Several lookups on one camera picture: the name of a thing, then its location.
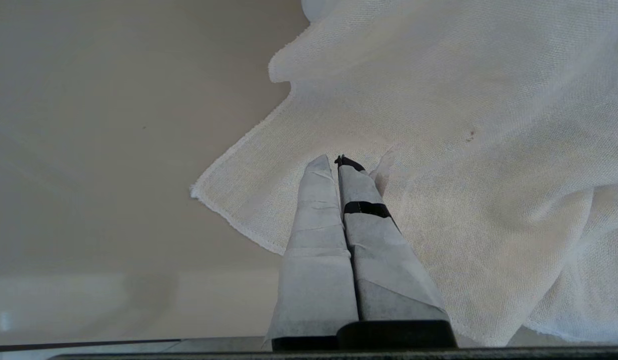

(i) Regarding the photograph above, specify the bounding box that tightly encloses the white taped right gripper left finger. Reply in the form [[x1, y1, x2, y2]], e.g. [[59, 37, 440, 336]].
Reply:
[[263, 154, 360, 351]]

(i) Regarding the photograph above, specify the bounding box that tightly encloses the white woven cloth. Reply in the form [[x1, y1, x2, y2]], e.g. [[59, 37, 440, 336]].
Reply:
[[189, 0, 618, 347]]

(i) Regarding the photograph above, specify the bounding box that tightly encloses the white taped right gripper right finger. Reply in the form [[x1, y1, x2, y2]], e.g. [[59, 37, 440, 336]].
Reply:
[[335, 156, 458, 349]]

